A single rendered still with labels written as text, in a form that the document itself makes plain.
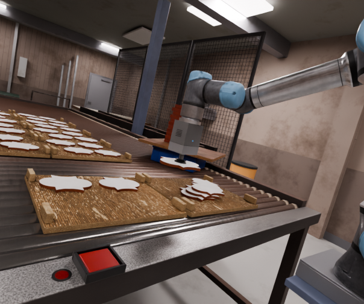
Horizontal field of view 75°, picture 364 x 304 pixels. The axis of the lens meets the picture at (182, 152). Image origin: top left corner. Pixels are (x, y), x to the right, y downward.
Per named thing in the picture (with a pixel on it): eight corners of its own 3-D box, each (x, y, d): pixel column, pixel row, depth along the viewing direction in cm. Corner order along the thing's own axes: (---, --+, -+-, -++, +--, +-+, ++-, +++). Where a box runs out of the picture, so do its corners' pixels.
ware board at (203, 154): (225, 156, 185) (226, 154, 185) (211, 162, 138) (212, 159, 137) (167, 140, 200) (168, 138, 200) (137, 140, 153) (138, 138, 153)
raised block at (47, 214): (52, 224, 52) (55, 212, 52) (43, 225, 51) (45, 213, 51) (47, 212, 57) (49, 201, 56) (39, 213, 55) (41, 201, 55)
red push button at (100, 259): (119, 271, 46) (120, 264, 45) (88, 280, 41) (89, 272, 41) (106, 253, 50) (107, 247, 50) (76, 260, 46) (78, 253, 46)
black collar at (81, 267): (125, 272, 45) (126, 264, 45) (85, 285, 40) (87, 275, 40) (108, 250, 51) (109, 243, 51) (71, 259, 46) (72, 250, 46)
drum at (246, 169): (252, 208, 418) (263, 168, 408) (233, 208, 391) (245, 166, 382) (234, 197, 455) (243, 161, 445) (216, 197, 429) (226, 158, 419)
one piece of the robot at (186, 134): (187, 111, 87) (177, 154, 89) (170, 107, 80) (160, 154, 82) (208, 116, 81) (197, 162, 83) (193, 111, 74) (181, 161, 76)
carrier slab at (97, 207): (186, 217, 77) (187, 213, 77) (43, 234, 50) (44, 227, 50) (135, 180, 103) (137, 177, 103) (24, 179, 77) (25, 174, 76)
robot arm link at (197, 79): (207, 70, 72) (185, 68, 77) (198, 105, 73) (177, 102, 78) (219, 77, 78) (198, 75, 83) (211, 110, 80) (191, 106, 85)
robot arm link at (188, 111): (178, 102, 79) (192, 107, 85) (175, 116, 79) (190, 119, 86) (195, 105, 74) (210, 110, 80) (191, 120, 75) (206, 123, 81)
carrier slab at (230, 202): (257, 208, 105) (258, 205, 105) (191, 217, 78) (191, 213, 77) (202, 181, 131) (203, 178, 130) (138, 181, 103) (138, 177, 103)
